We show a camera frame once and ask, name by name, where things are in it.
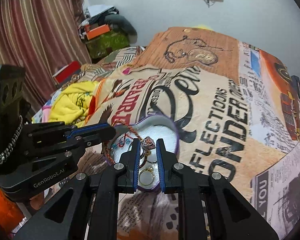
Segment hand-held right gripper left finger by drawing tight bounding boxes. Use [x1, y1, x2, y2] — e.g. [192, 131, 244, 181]
[14, 138, 142, 240]

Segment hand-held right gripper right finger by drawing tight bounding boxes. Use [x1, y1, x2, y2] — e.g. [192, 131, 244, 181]
[155, 138, 279, 240]

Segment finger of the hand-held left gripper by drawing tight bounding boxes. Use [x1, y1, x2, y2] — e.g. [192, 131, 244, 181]
[27, 127, 117, 160]
[24, 121, 111, 143]

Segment thin silver ring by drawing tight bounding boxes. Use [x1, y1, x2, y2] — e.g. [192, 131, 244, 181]
[147, 152, 160, 164]

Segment gold hoop ring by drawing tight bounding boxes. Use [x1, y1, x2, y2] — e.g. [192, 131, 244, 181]
[139, 167, 157, 186]

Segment red string bead bracelet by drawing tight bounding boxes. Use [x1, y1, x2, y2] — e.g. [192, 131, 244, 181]
[110, 136, 134, 153]

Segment pink gem ring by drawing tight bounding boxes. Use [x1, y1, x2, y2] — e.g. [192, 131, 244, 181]
[140, 136, 157, 158]

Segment purple heart-shaped tin box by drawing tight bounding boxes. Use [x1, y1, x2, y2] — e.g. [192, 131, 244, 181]
[101, 114, 180, 193]

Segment yellow garment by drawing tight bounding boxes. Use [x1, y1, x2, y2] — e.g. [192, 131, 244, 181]
[50, 80, 101, 128]

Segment pink cloth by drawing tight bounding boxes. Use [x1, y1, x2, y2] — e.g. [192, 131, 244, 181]
[41, 104, 52, 123]

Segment orange cloth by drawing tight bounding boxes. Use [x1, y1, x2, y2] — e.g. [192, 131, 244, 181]
[0, 187, 25, 232]

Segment red box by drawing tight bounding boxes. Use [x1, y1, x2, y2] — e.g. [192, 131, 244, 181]
[52, 60, 82, 85]

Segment checked quilt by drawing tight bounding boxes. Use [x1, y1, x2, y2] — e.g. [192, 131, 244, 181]
[82, 46, 146, 81]

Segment printed blanket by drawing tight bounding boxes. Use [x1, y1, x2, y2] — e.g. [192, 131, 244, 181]
[31, 26, 300, 240]

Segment orange box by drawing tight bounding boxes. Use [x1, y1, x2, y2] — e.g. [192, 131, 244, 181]
[86, 24, 110, 40]

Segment striped brown curtain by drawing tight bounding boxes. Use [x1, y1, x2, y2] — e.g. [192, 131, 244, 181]
[0, 0, 93, 110]

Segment grey cushion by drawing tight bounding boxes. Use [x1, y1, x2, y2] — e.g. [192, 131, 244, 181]
[104, 14, 138, 37]

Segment white bag on clothes pile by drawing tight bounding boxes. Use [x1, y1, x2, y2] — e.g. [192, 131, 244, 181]
[87, 5, 119, 18]

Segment yellow round object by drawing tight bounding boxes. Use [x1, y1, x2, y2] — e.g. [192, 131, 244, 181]
[194, 24, 215, 31]

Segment dark blue bag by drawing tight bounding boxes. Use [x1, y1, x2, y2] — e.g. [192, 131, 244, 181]
[291, 75, 300, 98]

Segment black and white braided lanyard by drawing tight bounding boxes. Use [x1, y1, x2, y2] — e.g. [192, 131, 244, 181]
[0, 115, 24, 165]

